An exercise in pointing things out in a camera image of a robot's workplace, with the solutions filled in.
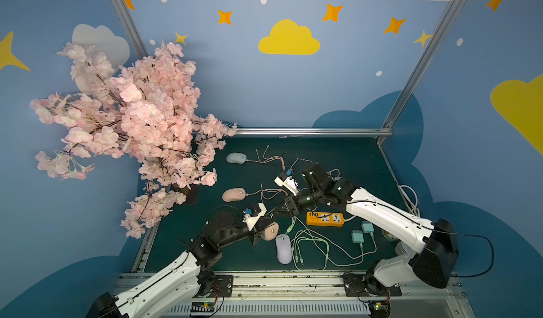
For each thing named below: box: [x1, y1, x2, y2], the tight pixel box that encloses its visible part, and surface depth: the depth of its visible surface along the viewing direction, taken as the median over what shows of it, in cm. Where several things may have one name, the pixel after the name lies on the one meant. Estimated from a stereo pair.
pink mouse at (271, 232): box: [261, 221, 280, 241], surface depth 74 cm
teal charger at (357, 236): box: [351, 227, 365, 244], surface depth 87 cm
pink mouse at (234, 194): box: [222, 187, 249, 203], surface depth 98 cm
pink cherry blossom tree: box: [30, 42, 237, 239], surface depth 63 cm
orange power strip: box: [306, 211, 346, 227], surface depth 90 cm
